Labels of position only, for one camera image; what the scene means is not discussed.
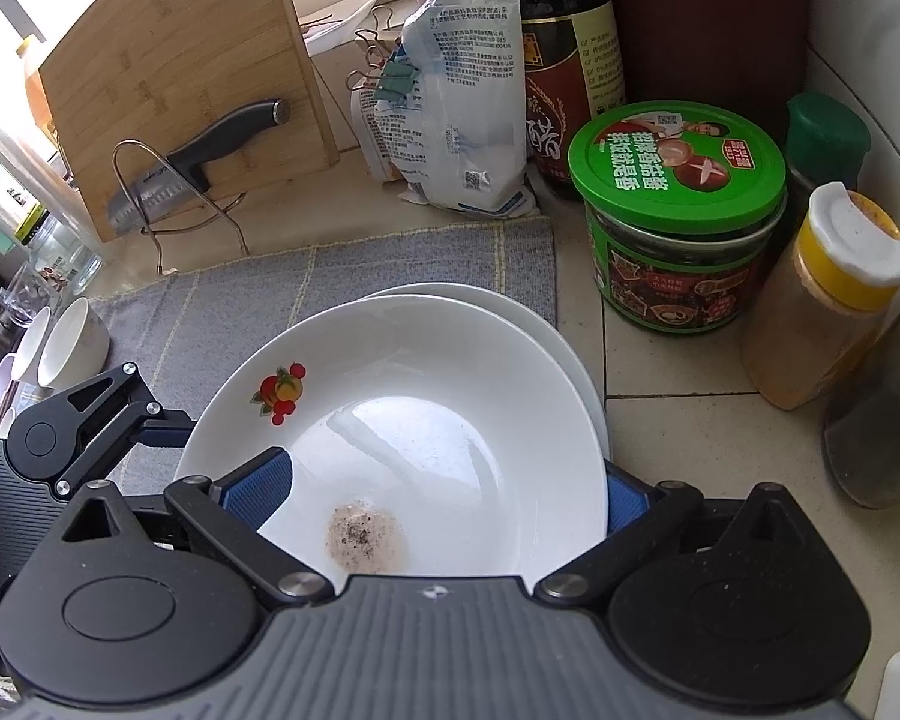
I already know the white ceramic bowl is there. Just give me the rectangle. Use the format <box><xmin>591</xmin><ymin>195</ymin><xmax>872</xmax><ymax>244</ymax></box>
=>
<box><xmin>37</xmin><ymin>298</ymin><xmax>110</xmax><ymax>390</ymax></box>
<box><xmin>11</xmin><ymin>305</ymin><xmax>53</xmax><ymax>385</ymax></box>

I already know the white plate with fruit print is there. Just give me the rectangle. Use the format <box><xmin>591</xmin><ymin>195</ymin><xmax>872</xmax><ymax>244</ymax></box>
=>
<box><xmin>178</xmin><ymin>294</ymin><xmax>610</xmax><ymax>585</ymax></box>

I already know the grey checked dish mat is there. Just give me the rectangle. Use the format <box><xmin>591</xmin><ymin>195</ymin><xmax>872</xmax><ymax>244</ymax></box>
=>
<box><xmin>88</xmin><ymin>214</ymin><xmax>559</xmax><ymax>496</ymax></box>

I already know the yellow cap spice shaker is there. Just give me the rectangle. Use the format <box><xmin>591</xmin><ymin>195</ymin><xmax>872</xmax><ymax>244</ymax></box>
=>
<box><xmin>741</xmin><ymin>182</ymin><xmax>900</xmax><ymax>411</ymax></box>

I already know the green lid mushroom sauce jar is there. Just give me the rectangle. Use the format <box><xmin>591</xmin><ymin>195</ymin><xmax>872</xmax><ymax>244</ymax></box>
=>
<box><xmin>569</xmin><ymin>101</ymin><xmax>787</xmax><ymax>337</ymax></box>

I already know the green cap spice bottle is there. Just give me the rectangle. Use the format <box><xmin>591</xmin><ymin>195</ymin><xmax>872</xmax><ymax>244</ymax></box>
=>
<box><xmin>784</xmin><ymin>91</ymin><xmax>871</xmax><ymax>190</ymax></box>

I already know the bamboo cutting board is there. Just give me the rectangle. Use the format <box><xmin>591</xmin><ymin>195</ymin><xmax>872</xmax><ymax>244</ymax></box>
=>
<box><xmin>40</xmin><ymin>0</ymin><xmax>340</xmax><ymax>242</ymax></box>

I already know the orange white clipped bag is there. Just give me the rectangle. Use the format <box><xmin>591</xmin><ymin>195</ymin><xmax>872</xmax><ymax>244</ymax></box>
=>
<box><xmin>346</xmin><ymin>28</ymin><xmax>400</xmax><ymax>184</ymax></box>

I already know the dark soy sauce bottle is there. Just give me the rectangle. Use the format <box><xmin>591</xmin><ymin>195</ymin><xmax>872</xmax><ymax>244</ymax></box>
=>
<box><xmin>518</xmin><ymin>0</ymin><xmax>624</xmax><ymax>200</ymax></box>

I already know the white blue salt bag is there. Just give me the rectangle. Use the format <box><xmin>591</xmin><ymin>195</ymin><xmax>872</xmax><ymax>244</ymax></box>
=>
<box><xmin>372</xmin><ymin>0</ymin><xmax>536</xmax><ymax>220</ymax></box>

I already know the metal wire board rack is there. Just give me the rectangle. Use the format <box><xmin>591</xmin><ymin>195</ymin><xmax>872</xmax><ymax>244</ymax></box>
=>
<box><xmin>112</xmin><ymin>138</ymin><xmax>250</xmax><ymax>278</ymax></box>

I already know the black handled kitchen knife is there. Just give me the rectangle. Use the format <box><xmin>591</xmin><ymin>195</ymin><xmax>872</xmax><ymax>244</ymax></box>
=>
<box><xmin>107</xmin><ymin>98</ymin><xmax>290</xmax><ymax>236</ymax></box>

